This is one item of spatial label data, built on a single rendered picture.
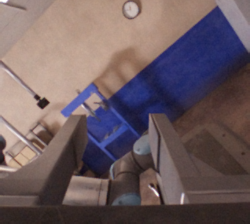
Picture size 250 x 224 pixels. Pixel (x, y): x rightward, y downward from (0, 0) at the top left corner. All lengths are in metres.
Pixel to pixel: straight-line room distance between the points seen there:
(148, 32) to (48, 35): 1.94
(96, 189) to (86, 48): 3.38
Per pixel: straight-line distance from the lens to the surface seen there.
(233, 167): 0.91
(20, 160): 4.74
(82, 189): 0.62
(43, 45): 4.06
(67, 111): 3.61
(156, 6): 3.86
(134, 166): 0.69
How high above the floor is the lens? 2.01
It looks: 13 degrees down
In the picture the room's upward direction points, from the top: 43 degrees counter-clockwise
